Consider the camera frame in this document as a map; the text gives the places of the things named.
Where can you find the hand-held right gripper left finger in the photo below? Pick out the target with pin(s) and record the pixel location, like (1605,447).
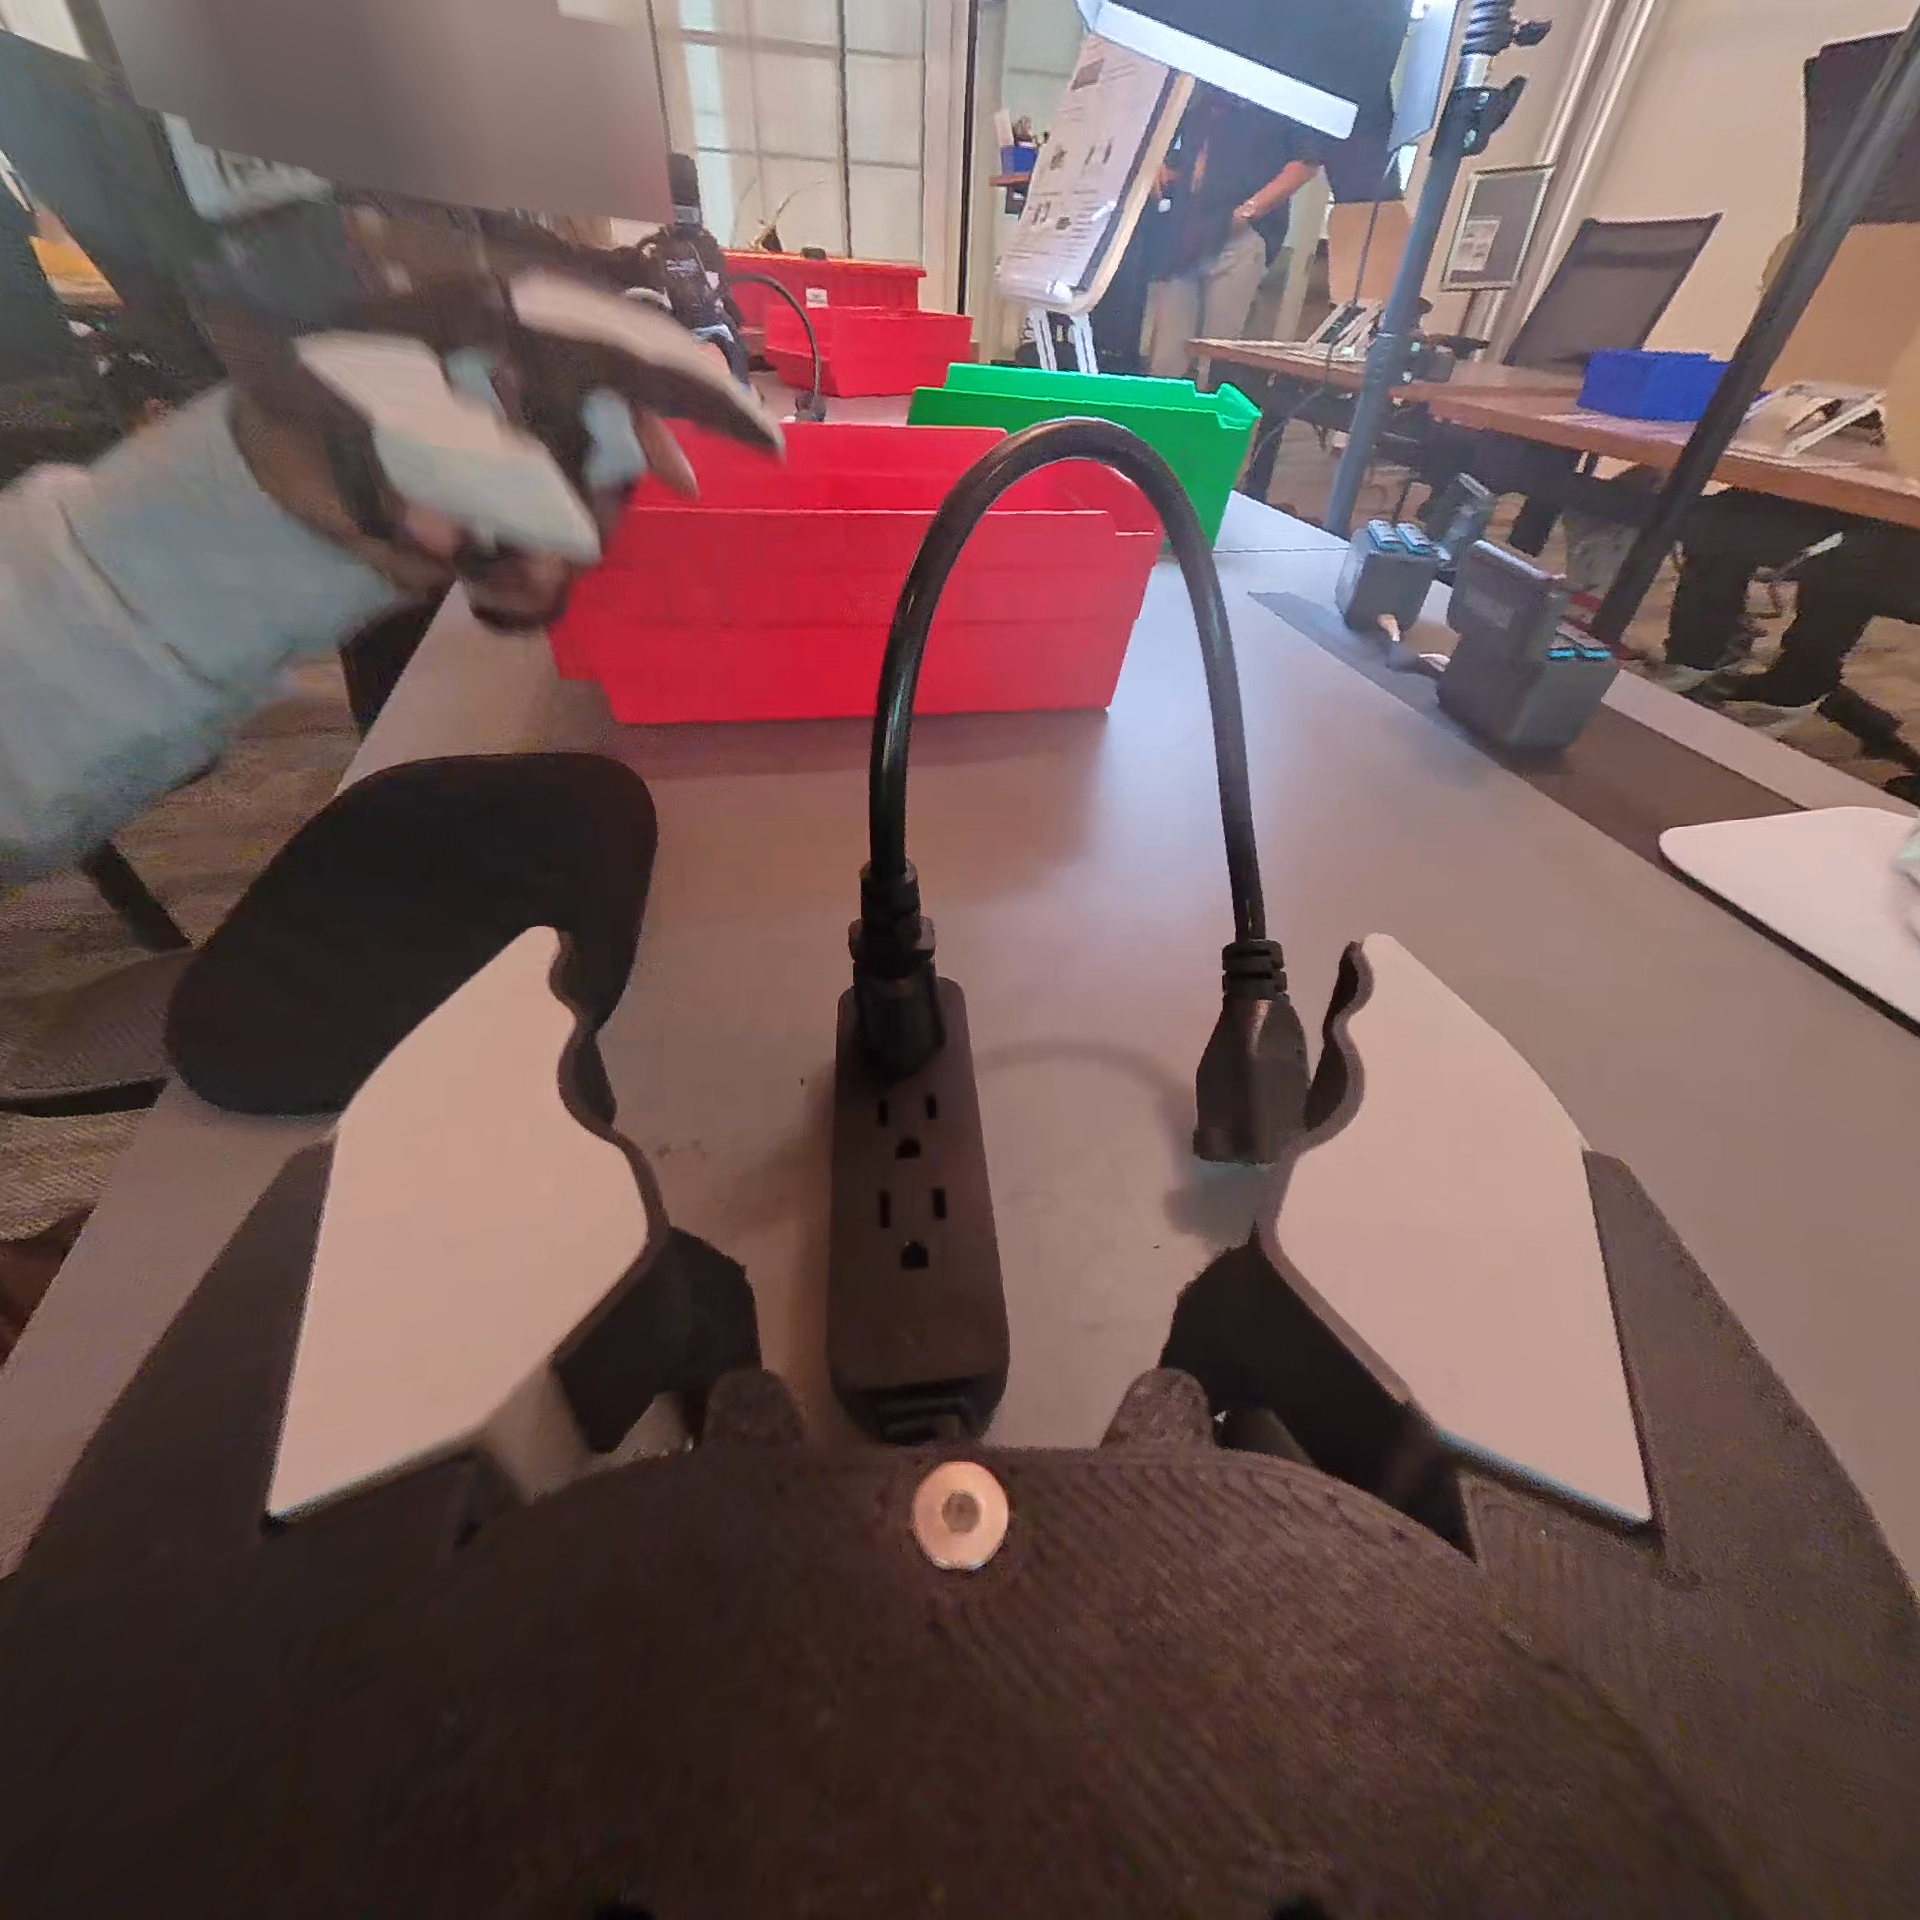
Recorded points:
(451,1277)

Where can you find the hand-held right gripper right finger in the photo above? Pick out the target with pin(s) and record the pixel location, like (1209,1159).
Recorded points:
(1470,1277)

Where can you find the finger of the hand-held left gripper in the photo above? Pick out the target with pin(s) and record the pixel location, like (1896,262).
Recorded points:
(645,345)

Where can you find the black power strip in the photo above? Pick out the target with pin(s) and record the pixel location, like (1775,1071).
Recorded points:
(915,1201)

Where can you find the person's left forearm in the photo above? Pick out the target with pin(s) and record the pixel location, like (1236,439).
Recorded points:
(149,630)

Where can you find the person's left hand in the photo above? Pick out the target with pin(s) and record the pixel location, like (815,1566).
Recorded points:
(525,592)

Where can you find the small dark device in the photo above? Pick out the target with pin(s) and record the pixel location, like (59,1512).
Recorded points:
(693,270)

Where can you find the small red plastic bin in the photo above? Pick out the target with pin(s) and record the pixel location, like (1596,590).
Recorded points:
(856,281)
(886,352)

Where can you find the large red plastic bin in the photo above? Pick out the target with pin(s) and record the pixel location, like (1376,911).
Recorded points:
(840,661)

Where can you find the black chair armrest pad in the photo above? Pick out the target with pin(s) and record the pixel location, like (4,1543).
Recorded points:
(406,870)

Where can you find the white instruction board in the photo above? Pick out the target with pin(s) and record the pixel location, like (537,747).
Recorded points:
(1079,181)

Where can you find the green plastic bin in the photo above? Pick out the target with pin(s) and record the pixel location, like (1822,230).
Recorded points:
(1200,452)

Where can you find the wooden table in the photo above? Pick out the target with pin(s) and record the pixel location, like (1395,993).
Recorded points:
(1652,441)
(1276,360)

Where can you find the black softbox light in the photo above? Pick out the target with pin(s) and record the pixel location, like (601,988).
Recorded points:
(1289,38)

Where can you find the small grey battery charger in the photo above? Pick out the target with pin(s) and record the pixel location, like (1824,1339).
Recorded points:
(1464,510)

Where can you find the grey light stand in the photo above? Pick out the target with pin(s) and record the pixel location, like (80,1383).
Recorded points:
(1429,255)

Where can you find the blue plastic bin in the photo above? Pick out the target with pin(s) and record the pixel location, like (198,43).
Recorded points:
(1664,388)

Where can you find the white tablet stand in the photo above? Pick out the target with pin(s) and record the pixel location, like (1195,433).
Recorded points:
(1822,412)

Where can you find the black tripod pole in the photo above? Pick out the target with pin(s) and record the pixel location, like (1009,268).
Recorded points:
(1779,300)

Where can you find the framed wall picture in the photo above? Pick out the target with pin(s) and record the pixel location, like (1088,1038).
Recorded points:
(1494,235)

